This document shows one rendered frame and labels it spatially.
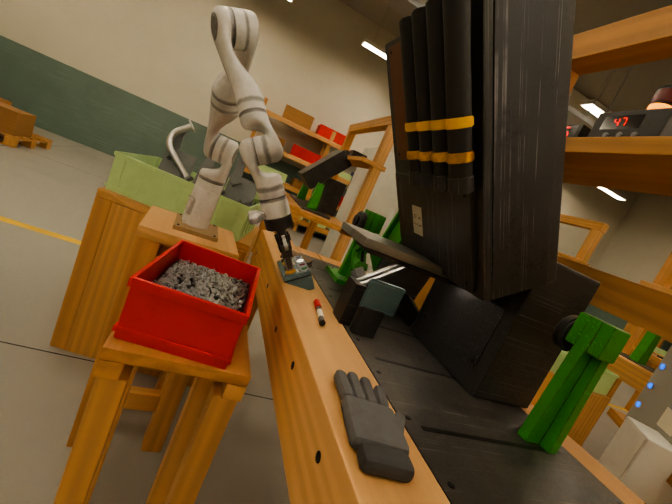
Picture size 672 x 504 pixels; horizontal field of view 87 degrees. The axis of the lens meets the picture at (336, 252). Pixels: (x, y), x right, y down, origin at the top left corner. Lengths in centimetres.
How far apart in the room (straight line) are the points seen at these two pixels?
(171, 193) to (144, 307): 108
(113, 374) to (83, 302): 127
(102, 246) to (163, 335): 119
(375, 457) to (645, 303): 76
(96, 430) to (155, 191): 115
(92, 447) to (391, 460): 56
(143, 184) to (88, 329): 73
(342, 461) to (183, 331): 37
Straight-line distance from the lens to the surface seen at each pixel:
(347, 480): 49
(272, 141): 91
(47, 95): 875
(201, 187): 132
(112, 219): 184
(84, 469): 89
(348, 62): 845
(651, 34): 133
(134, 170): 180
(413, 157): 75
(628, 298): 109
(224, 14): 104
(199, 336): 71
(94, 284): 194
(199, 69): 815
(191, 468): 88
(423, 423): 67
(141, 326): 73
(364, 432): 51
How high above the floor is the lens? 120
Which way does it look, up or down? 10 degrees down
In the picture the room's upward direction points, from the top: 24 degrees clockwise
